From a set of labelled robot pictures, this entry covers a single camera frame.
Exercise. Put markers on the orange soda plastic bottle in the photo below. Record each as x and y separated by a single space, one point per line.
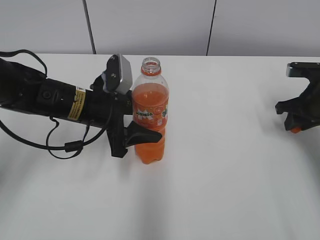
150 99

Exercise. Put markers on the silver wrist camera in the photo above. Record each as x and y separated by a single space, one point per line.
117 77
308 70

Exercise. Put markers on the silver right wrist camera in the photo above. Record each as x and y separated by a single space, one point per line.
308 70

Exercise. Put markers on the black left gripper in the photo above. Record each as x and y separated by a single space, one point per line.
106 110

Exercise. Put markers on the orange bottle cap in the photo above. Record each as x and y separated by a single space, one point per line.
296 130

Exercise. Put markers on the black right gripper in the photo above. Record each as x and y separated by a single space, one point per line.
306 104

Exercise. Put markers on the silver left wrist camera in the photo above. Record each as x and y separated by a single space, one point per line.
117 77

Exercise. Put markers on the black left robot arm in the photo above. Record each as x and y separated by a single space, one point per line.
27 90

